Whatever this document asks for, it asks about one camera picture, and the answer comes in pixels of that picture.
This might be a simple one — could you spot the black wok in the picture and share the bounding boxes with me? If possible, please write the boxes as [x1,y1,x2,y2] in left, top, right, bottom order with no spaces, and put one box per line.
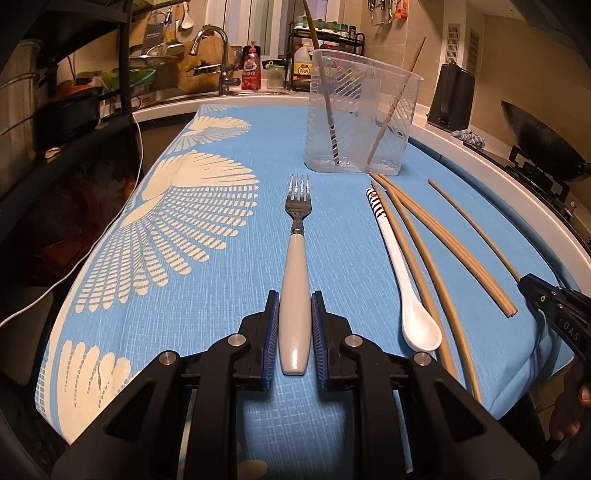
[501,100,591,182]

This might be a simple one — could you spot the person's right hand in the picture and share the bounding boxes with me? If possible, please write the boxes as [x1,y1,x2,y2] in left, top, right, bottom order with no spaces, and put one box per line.
[549,364,591,441]

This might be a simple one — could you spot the stainless steel sink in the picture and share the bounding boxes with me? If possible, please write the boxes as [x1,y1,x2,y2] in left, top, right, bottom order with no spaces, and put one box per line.
[139,87,293,106]

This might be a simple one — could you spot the fork with white handle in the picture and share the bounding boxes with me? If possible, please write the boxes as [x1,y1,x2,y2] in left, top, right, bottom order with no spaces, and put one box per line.
[279,174,312,376]

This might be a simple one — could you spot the blue printed table cloth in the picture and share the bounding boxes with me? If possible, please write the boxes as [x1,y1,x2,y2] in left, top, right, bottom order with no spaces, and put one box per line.
[37,104,580,480]

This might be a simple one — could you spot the black gas stove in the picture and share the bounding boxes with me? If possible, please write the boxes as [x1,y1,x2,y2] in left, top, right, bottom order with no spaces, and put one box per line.
[480,145,591,234]

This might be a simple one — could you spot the clear plastic utensil container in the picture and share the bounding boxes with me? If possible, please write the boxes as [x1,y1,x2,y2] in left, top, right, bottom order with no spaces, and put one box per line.
[305,48,423,176]

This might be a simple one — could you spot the metal strainer bowl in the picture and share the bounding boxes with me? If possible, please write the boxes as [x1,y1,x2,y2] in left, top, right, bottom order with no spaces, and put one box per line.
[129,44,178,69]

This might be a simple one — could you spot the window with white frame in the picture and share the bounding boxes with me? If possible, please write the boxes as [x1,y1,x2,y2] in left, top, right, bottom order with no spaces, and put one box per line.
[233,0,288,61]

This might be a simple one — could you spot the black pot with orange lid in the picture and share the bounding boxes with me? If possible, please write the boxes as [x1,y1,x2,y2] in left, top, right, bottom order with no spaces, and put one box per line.
[39,83,105,139]

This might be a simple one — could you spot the green plastic bowl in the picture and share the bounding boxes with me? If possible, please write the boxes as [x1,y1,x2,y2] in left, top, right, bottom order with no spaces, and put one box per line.
[102,67,158,88]

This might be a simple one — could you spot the tan wooden chopstick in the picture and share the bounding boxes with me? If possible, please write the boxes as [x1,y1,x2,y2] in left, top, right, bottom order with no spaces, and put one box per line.
[428,179,523,282]
[370,180,459,377]
[367,37,427,166]
[379,174,518,318]
[370,173,483,404]

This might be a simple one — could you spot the hanging kitchen scissors and tools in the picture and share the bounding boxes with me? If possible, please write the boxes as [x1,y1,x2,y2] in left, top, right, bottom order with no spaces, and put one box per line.
[367,0,394,26]

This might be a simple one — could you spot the grey dish rag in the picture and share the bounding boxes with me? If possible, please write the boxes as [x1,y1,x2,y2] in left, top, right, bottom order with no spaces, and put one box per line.
[451,129,488,149]

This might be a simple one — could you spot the white power cable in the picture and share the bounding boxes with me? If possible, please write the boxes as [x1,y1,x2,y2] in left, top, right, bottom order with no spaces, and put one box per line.
[0,76,145,328]

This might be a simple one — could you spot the wide wall vent grille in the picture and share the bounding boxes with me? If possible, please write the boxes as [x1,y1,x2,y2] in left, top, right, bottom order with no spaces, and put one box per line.
[468,28,481,75]

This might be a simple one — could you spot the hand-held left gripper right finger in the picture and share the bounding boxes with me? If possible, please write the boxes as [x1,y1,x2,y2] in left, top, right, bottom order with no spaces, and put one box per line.
[311,290,542,480]

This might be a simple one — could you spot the wooden cutting board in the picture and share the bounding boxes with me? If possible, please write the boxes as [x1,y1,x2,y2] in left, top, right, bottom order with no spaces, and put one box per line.
[178,39,223,92]

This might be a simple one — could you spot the row of green-lid spice jars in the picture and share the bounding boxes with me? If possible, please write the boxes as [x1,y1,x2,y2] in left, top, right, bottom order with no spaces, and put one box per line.
[295,16,358,38]

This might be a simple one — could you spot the large yellow-label oil bottle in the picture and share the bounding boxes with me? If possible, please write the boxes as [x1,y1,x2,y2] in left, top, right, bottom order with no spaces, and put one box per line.
[295,41,315,81]

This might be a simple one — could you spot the black electric kettle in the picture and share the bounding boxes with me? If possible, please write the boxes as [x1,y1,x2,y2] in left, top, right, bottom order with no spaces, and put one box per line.
[427,62,476,132]

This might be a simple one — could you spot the black shelving rack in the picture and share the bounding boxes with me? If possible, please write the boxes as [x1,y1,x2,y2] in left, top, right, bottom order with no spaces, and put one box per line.
[0,0,140,222]

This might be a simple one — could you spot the dark brown striped chopstick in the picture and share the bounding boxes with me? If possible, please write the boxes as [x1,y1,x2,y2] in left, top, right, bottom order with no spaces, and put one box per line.
[301,0,342,166]

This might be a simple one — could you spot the metal grater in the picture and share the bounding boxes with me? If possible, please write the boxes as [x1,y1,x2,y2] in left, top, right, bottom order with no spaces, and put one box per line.
[145,11,163,47]

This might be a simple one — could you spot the narrow wall vent grille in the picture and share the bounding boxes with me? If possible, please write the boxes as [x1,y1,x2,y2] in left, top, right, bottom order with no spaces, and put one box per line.
[445,25,461,64]

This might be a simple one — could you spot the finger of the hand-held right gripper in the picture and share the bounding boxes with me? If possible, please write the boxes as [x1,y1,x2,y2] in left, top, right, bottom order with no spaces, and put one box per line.
[517,273,563,320]

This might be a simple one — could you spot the chrome kitchen faucet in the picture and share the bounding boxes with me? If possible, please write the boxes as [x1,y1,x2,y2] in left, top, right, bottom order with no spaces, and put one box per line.
[189,26,241,96]

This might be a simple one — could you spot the white spoon with striped handle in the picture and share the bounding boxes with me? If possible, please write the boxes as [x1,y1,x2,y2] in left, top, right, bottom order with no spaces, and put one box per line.
[366,188,443,354]

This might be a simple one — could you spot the red dish soap bottle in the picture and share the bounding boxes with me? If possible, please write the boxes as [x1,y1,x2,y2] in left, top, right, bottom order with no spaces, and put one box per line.
[241,41,265,90]

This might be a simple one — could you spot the black spice rack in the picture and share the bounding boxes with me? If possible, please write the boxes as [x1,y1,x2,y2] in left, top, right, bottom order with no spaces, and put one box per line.
[285,21,365,90]

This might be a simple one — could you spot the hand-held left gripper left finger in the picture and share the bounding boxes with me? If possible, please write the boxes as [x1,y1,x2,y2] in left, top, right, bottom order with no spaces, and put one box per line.
[51,290,281,480]

